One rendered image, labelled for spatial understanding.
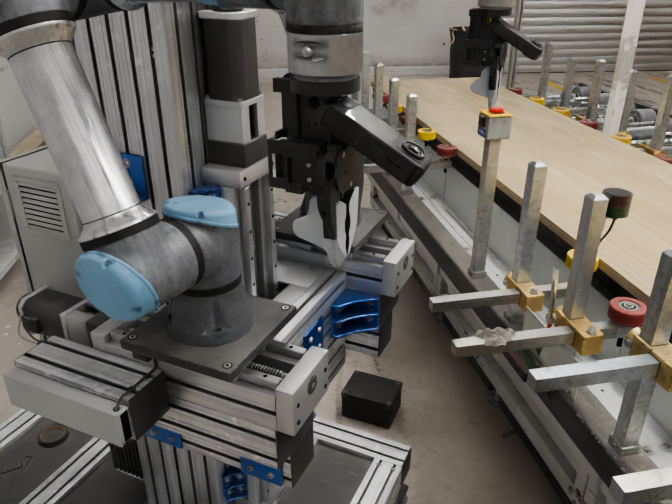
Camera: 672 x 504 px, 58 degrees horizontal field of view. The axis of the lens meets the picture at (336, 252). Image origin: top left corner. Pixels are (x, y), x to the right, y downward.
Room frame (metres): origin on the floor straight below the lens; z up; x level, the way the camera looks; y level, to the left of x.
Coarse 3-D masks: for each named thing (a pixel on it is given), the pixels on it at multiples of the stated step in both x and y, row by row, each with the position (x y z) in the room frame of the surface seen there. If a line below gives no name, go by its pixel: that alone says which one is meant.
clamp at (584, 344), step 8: (560, 312) 1.21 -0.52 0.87; (560, 320) 1.20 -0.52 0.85; (568, 320) 1.17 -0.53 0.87; (576, 320) 1.17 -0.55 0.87; (584, 320) 1.17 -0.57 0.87; (576, 328) 1.14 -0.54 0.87; (584, 328) 1.14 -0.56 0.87; (576, 336) 1.13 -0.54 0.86; (584, 336) 1.11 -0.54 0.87; (592, 336) 1.11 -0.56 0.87; (600, 336) 1.11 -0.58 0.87; (576, 344) 1.13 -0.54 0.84; (584, 344) 1.11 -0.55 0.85; (592, 344) 1.11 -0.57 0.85; (600, 344) 1.11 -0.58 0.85; (584, 352) 1.11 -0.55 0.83; (592, 352) 1.11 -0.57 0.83; (600, 352) 1.12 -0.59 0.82
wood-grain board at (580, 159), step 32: (448, 96) 3.37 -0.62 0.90; (480, 96) 3.37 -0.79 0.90; (512, 96) 3.37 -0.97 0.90; (448, 128) 2.71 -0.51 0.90; (512, 128) 2.71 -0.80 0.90; (544, 128) 2.71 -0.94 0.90; (576, 128) 2.71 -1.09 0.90; (480, 160) 2.25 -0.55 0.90; (512, 160) 2.25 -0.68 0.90; (544, 160) 2.25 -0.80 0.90; (576, 160) 2.25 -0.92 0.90; (608, 160) 2.25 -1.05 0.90; (640, 160) 2.25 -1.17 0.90; (512, 192) 1.92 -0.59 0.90; (544, 192) 1.91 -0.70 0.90; (576, 192) 1.91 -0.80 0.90; (640, 192) 1.91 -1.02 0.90; (544, 224) 1.71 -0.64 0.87; (576, 224) 1.65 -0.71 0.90; (608, 224) 1.65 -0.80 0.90; (640, 224) 1.65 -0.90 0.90; (608, 256) 1.44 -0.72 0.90; (640, 256) 1.44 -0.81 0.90; (640, 288) 1.27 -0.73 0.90
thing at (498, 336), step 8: (488, 328) 1.13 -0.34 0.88; (496, 328) 1.14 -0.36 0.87; (480, 336) 1.12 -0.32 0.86; (488, 336) 1.12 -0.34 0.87; (496, 336) 1.11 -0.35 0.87; (504, 336) 1.11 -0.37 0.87; (512, 336) 1.12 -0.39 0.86; (488, 344) 1.09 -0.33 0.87; (496, 344) 1.09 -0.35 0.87; (504, 344) 1.09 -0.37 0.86
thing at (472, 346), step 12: (600, 324) 1.17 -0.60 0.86; (612, 324) 1.17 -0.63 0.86; (516, 336) 1.13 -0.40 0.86; (528, 336) 1.13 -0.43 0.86; (540, 336) 1.13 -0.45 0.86; (552, 336) 1.13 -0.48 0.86; (564, 336) 1.14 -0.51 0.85; (612, 336) 1.16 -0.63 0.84; (624, 336) 1.16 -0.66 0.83; (456, 348) 1.08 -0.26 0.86; (468, 348) 1.09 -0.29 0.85; (480, 348) 1.10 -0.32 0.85; (492, 348) 1.10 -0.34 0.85; (504, 348) 1.11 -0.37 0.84; (516, 348) 1.11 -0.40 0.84; (528, 348) 1.12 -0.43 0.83
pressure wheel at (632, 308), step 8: (616, 304) 1.18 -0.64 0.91; (624, 304) 1.19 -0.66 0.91; (632, 304) 1.19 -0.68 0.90; (640, 304) 1.18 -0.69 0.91; (608, 312) 1.19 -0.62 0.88; (616, 312) 1.16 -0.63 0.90; (624, 312) 1.15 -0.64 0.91; (632, 312) 1.15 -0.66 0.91; (640, 312) 1.15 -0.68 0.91; (616, 320) 1.16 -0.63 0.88; (624, 320) 1.15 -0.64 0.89; (632, 320) 1.14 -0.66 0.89; (640, 320) 1.14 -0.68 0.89; (616, 344) 1.18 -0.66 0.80
